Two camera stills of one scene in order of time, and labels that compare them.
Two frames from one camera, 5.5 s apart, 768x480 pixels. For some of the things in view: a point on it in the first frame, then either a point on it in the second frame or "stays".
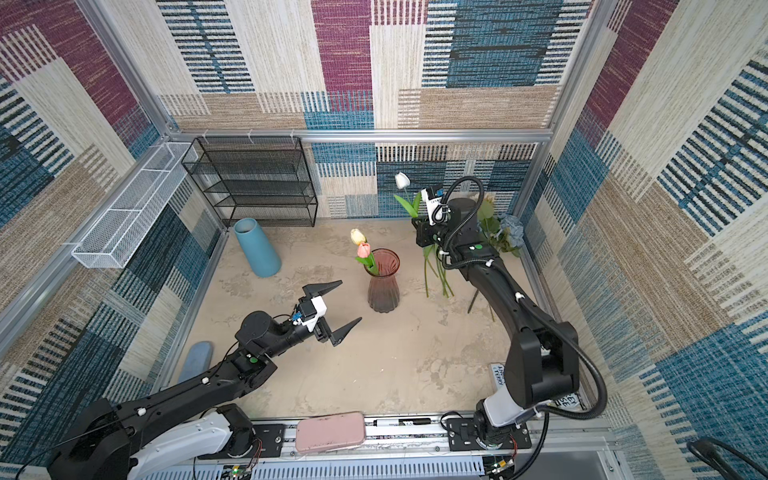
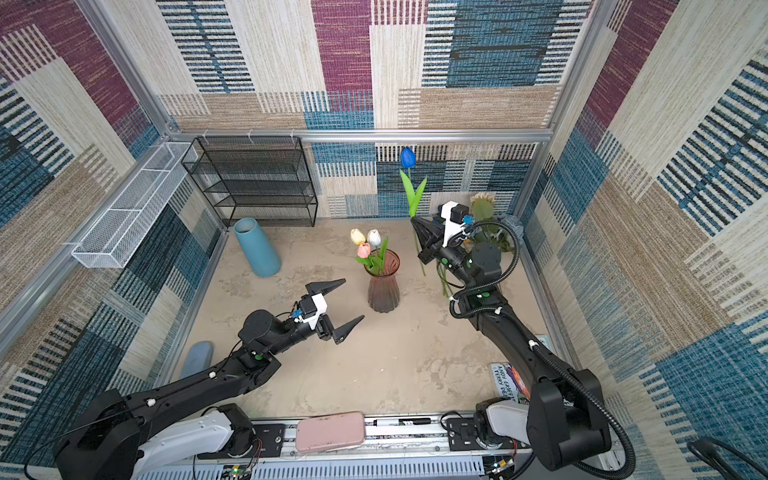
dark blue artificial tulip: (428, 253) → (408, 160)
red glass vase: (383, 293) stays
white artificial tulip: (402, 181) → (374, 238)
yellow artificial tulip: (357, 236) stays
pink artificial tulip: (366, 257) stays
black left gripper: (323, 335) stays
